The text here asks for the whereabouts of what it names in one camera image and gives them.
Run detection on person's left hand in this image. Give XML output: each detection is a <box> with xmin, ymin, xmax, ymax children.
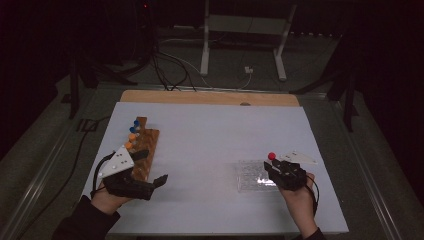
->
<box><xmin>90</xmin><ymin>185</ymin><xmax>133</xmax><ymax>216</ymax></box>

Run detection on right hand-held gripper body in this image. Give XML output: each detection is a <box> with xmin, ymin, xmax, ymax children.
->
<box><xmin>268</xmin><ymin>150</ymin><xmax>318</xmax><ymax>192</ymax></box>

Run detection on grey metal floor rail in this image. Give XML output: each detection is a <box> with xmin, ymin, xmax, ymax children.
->
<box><xmin>0</xmin><ymin>84</ymin><xmax>101</xmax><ymax>240</ymax></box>
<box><xmin>328</xmin><ymin>96</ymin><xmax>404</xmax><ymax>240</ymax></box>

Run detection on white mat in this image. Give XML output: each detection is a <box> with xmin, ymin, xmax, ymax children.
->
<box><xmin>67</xmin><ymin>101</ymin><xmax>350</xmax><ymax>235</ymax></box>

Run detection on person's right hand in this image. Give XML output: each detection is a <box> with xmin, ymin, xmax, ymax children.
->
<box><xmin>279</xmin><ymin>172</ymin><xmax>318</xmax><ymax>238</ymax></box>

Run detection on left hand-held gripper black cable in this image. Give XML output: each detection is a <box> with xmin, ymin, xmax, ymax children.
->
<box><xmin>89</xmin><ymin>151</ymin><xmax>116</xmax><ymax>199</ymax></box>

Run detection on right hand-held gripper black cable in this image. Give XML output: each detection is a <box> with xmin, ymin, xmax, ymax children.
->
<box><xmin>304</xmin><ymin>173</ymin><xmax>321</xmax><ymax>216</ymax></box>

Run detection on white cable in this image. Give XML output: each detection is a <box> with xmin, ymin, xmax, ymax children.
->
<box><xmin>159</xmin><ymin>38</ymin><xmax>253</xmax><ymax>91</ymax></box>

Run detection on hand-held gripper black cable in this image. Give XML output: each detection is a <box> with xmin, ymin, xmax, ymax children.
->
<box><xmin>89</xmin><ymin>151</ymin><xmax>116</xmax><ymax>199</ymax></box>
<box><xmin>304</xmin><ymin>173</ymin><xmax>321</xmax><ymax>216</ymax></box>

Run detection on black floor cable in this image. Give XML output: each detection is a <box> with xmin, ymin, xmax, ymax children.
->
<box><xmin>14</xmin><ymin>115</ymin><xmax>113</xmax><ymax>240</ymax></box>

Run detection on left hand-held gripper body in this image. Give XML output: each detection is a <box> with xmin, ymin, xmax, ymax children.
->
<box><xmin>98</xmin><ymin>147</ymin><xmax>157</xmax><ymax>201</ymax></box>

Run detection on clear plastic tube rack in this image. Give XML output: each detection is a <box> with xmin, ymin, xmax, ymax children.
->
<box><xmin>236</xmin><ymin>159</ymin><xmax>284</xmax><ymax>193</ymax></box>

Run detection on wooden test tube rack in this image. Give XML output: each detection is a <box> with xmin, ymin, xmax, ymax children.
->
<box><xmin>124</xmin><ymin>116</ymin><xmax>160</xmax><ymax>183</ymax></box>

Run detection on black stand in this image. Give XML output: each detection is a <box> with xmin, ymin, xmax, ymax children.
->
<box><xmin>61</xmin><ymin>49</ymin><xmax>139</xmax><ymax>120</ymax></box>
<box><xmin>289</xmin><ymin>33</ymin><xmax>361</xmax><ymax>133</ymax></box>

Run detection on white metal stand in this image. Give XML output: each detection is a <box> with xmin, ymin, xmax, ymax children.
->
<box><xmin>199</xmin><ymin>0</ymin><xmax>298</xmax><ymax>82</ymax></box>

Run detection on tangled black cables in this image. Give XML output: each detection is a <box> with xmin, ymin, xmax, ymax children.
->
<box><xmin>146</xmin><ymin>33</ymin><xmax>198</xmax><ymax>93</ymax></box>

